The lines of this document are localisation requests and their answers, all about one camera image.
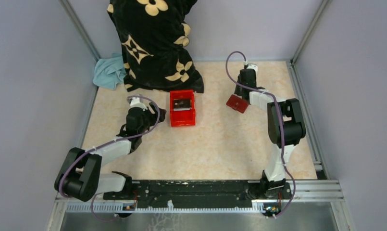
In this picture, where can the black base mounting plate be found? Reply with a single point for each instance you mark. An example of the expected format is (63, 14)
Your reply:
(243, 189)

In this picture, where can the red leather card holder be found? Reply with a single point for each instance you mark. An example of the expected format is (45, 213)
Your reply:
(237, 103)

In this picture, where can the aluminium frame rail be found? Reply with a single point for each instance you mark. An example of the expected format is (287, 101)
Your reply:
(304, 191)

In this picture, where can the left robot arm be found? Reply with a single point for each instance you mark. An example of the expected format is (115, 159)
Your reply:
(80, 175)

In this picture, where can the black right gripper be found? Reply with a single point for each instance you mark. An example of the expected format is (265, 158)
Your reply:
(236, 91)

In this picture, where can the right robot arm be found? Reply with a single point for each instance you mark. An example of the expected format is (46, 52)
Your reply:
(285, 123)

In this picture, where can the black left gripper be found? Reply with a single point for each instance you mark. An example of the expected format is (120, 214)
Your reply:
(154, 117)

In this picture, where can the red plastic bin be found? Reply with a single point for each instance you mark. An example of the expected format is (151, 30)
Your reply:
(182, 118)

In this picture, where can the light blue cloth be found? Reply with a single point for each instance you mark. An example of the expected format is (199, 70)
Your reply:
(109, 72)

